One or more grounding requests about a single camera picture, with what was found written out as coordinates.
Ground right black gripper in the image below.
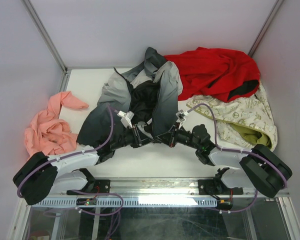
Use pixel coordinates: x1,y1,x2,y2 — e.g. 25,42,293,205
154,121,201,150

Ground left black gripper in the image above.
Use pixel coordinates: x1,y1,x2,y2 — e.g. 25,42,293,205
111,124,153,151

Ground dark grey zip jacket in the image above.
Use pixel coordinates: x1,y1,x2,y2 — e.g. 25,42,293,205
76,47,183,147

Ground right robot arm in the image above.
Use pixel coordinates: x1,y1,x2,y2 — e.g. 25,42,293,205
155,123,293,198

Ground red jacket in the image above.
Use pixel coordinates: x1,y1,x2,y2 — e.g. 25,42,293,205
164,47,260,103

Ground cream patterned garment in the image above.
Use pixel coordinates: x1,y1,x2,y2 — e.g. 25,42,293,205
186,84,278,151

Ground pink cloth garment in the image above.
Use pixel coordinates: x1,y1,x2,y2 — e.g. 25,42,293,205
24,91,89,157

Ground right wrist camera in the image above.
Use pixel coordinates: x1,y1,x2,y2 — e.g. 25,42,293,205
175,109,189,128

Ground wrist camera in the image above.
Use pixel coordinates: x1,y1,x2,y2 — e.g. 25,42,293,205
117,111,135,128
175,109,189,128

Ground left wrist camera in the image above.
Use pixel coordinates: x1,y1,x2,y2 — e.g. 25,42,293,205
117,111,135,128

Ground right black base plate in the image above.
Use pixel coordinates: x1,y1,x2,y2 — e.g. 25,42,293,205
197,179,244,196

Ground aluminium front rail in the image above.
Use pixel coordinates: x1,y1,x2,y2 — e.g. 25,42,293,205
21,176,290,198

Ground white slotted cable duct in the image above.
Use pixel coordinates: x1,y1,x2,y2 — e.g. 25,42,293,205
34,195,217,208

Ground left aluminium corner post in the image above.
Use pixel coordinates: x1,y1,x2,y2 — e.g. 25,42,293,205
21,0,69,74

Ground aluminium corner post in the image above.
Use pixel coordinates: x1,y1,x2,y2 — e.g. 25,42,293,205
21,0,69,74
248,0,286,58

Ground right aluminium corner post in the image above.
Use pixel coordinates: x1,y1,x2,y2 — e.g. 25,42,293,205
248,0,286,58

